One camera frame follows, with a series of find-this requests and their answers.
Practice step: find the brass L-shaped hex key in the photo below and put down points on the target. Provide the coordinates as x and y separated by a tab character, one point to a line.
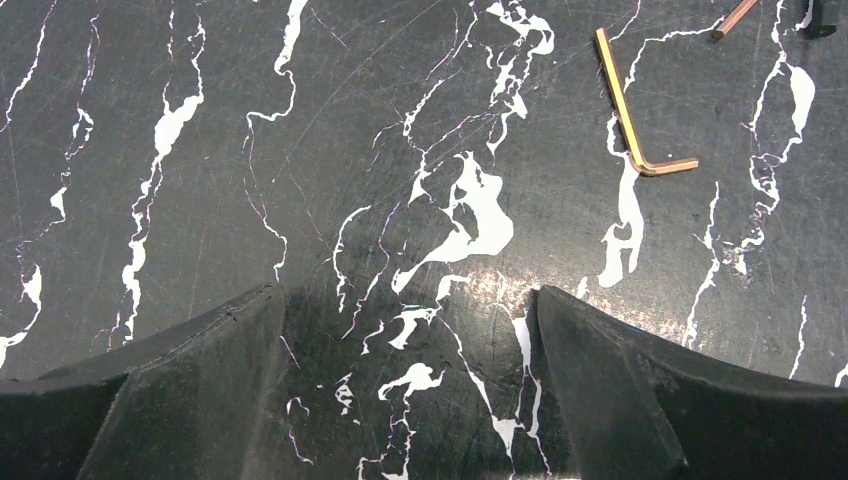
631	137

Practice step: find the small black block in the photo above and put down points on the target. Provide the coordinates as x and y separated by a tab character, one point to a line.
822	18

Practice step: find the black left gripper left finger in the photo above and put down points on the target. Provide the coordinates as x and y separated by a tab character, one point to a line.
186	403

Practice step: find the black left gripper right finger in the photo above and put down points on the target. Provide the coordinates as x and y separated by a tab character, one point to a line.
637	406

